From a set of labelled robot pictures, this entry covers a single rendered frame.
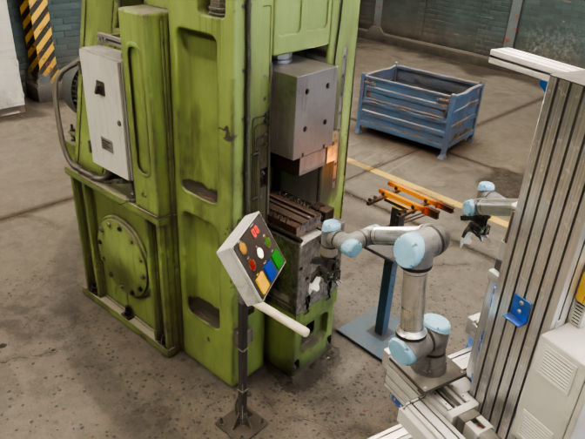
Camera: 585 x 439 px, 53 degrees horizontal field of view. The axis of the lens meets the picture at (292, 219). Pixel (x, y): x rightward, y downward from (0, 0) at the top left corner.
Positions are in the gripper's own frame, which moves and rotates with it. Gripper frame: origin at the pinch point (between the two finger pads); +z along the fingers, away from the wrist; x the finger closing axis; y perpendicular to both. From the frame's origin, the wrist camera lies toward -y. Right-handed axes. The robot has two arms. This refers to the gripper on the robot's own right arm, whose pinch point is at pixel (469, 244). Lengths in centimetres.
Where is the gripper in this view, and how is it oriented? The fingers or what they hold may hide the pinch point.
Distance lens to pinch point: 317.8
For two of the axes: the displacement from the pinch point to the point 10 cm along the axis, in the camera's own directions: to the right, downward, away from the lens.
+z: -0.4, 8.7, 4.8
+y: 5.0, 4.4, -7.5
